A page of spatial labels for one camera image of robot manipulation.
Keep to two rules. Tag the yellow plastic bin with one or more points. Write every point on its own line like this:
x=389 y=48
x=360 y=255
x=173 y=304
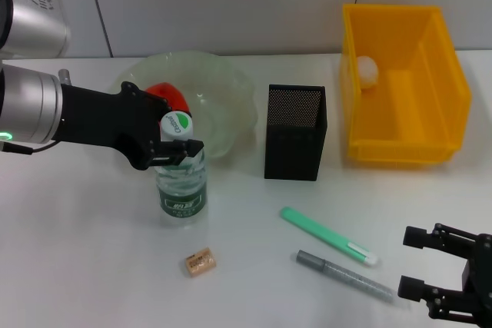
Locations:
x=403 y=120

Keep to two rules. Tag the silver marker pen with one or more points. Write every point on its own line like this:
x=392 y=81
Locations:
x=346 y=274

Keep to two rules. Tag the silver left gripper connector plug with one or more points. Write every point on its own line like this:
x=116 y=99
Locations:
x=64 y=77

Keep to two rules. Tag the small beige eraser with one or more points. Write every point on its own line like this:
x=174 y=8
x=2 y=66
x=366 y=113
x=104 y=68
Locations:
x=200 y=262

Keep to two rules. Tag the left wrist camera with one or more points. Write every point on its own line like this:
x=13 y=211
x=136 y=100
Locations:
x=34 y=9

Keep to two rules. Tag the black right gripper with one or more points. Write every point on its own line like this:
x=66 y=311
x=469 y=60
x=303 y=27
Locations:
x=480 y=278

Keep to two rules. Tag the clear green-label water bottle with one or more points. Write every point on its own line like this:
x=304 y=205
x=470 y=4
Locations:
x=182 y=197

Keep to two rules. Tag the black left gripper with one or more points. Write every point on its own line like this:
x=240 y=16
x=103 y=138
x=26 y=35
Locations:
x=104 y=120

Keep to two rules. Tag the black mesh pen holder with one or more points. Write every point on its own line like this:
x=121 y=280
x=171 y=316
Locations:
x=294 y=151

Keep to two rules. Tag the mint green pen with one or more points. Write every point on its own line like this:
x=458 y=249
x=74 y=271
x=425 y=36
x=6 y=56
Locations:
x=323 y=234

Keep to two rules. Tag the orange fruit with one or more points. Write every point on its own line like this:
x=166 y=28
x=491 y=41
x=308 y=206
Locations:
x=169 y=93

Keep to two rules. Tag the white paper ball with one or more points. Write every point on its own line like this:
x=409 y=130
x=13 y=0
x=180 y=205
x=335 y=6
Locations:
x=367 y=72

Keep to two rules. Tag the green glass fruit plate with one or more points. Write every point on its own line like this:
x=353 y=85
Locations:
x=219 y=105

